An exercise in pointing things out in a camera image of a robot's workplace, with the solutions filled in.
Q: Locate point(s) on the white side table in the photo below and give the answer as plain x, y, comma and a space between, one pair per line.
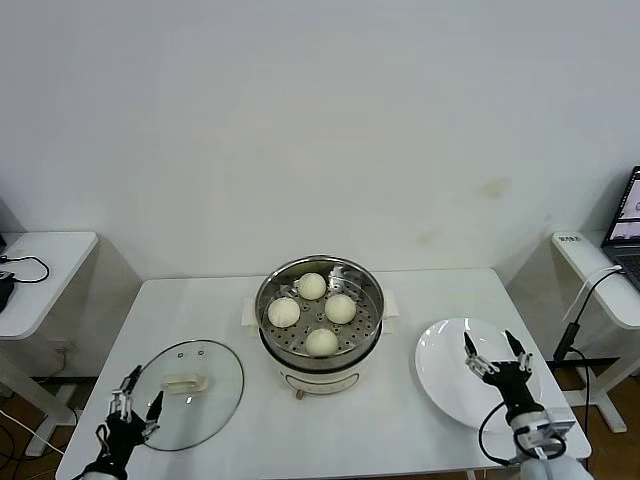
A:
615, 305
50, 280

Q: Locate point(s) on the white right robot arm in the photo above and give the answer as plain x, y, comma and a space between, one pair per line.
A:
550, 470

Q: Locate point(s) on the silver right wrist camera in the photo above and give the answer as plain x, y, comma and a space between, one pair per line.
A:
555, 427

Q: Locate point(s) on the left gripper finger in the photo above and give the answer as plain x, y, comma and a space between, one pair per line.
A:
154, 417
125, 397

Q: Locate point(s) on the white steamed baozi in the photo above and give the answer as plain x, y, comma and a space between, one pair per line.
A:
312, 286
283, 312
321, 342
340, 308

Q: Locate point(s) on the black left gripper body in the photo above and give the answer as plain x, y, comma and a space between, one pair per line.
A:
120, 440

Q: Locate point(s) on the cream electric cooker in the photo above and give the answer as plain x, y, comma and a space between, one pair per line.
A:
325, 380

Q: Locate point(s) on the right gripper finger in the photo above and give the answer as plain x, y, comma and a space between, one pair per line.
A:
522, 361
479, 362

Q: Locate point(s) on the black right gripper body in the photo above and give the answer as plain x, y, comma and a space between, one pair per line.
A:
515, 385

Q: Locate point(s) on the open dark grey laptop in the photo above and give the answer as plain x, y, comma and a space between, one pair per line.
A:
627, 250

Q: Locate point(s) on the white round plate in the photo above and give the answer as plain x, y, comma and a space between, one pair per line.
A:
440, 380

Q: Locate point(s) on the perforated steel steamer basket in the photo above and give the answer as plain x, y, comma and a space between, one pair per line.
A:
367, 325

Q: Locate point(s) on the black power adapter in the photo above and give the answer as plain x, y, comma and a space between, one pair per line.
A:
5, 292

